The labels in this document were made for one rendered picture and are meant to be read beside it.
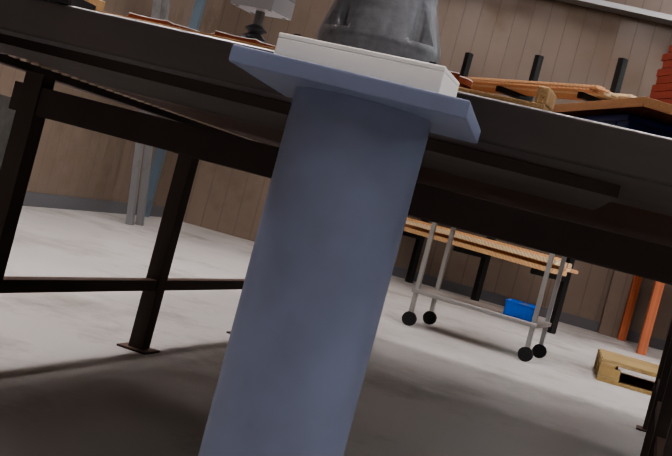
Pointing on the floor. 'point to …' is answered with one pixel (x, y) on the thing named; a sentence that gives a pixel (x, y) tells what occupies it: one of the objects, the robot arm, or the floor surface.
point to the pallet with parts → (606, 363)
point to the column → (322, 254)
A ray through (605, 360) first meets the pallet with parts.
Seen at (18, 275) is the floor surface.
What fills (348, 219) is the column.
